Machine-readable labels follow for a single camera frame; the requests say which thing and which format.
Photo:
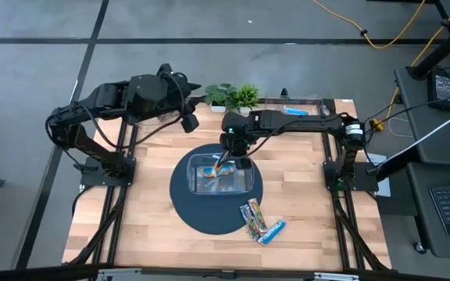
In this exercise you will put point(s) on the black crossbeam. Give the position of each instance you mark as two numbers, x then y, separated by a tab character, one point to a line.
33	274

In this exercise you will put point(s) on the spiky grass plant white pot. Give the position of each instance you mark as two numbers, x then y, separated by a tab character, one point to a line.
247	97

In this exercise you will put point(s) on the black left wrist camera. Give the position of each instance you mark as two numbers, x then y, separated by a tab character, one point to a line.
190	123

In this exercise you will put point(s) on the round dark blue woven mat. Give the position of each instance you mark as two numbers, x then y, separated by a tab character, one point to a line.
209	214

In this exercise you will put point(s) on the broad-leaf plant in white pot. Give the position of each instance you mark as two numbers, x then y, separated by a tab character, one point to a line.
221	95

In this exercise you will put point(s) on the black aluminium table frame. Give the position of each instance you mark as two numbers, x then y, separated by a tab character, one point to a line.
113	250

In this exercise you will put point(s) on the black stand leg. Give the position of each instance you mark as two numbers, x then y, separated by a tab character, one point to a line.
443	47

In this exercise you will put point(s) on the white paper sheet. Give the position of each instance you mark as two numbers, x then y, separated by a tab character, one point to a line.
385	189

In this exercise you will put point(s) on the large clear plastic bin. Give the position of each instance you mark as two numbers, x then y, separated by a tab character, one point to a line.
242	183

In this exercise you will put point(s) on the black frame peg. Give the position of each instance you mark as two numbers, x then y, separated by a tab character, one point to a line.
284	92

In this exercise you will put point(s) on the black pole with white edge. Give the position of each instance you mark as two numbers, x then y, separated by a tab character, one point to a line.
404	158

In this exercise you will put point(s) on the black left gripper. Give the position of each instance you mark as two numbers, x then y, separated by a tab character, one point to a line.
178	91

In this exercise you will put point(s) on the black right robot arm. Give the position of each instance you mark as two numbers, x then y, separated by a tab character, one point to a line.
307	122

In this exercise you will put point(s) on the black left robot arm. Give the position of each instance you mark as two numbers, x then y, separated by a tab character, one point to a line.
108	97

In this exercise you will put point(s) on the green granola bar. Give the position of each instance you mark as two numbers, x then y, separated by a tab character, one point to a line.
249	224
257	214

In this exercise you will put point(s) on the black caster wheel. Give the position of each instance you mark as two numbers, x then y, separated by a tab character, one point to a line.
419	247

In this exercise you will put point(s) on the black power adapter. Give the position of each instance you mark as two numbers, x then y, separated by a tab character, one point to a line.
441	89

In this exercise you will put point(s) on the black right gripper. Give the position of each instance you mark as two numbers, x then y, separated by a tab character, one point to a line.
234	144

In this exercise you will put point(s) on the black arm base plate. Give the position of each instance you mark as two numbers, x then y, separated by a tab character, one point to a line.
369	186
92	180

